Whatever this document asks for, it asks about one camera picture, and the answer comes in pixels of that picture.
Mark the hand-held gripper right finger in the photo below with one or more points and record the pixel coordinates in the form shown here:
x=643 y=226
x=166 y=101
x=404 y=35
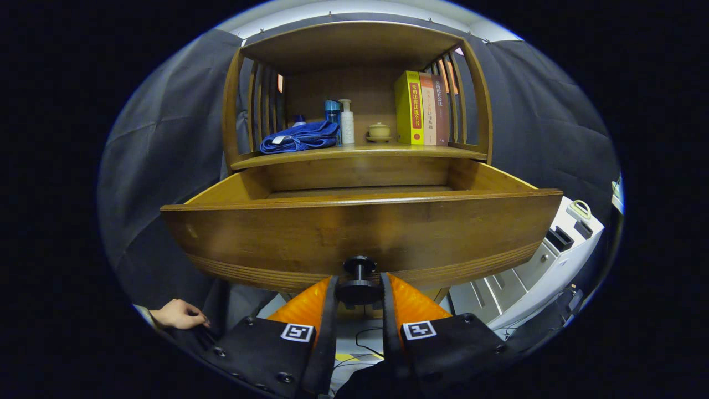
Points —
x=391 y=343

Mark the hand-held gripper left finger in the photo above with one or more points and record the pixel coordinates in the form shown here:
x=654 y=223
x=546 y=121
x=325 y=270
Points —
x=328 y=343

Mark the wooden drawer with black knob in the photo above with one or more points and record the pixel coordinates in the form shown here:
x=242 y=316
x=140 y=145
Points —
x=360 y=233

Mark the white drawer cabinet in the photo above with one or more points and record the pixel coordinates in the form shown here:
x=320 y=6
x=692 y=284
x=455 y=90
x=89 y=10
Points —
x=559 y=266

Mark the wooden countertop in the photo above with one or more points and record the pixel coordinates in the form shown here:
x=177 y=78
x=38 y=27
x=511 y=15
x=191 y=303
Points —
x=388 y=149

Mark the black open tray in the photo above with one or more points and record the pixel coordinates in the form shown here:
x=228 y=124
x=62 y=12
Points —
x=559 y=239

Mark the wooden cabinet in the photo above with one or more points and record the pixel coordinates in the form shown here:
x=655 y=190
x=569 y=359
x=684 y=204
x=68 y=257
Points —
x=349 y=47

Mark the dark clothing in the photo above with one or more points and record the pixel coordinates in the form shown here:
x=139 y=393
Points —
x=365 y=385

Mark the dark bulky object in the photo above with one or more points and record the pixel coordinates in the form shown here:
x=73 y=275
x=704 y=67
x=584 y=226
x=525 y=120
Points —
x=548 y=327

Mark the beige saucer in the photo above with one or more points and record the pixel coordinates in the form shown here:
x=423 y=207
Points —
x=379 y=141

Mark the blue folded towel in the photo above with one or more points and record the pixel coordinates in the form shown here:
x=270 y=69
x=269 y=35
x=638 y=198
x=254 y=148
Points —
x=299 y=138

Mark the beige lidded teacup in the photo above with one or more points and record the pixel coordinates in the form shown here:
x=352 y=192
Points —
x=379 y=131

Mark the white pump bottle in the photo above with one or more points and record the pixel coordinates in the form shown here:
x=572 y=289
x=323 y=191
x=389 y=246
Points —
x=347 y=127

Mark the small white bottle blue cap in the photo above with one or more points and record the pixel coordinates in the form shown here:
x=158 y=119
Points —
x=299 y=119

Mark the cream and orange book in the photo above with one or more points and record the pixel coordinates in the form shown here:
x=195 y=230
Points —
x=427 y=116

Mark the brown book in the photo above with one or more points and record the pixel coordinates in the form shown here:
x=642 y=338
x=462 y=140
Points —
x=442 y=119

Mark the yellow book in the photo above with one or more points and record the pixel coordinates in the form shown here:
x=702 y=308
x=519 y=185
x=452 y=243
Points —
x=409 y=108

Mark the black backdrop cloth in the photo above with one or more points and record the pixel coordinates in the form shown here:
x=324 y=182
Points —
x=160 y=155

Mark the small white object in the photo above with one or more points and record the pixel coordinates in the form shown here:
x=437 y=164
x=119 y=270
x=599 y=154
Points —
x=617 y=191

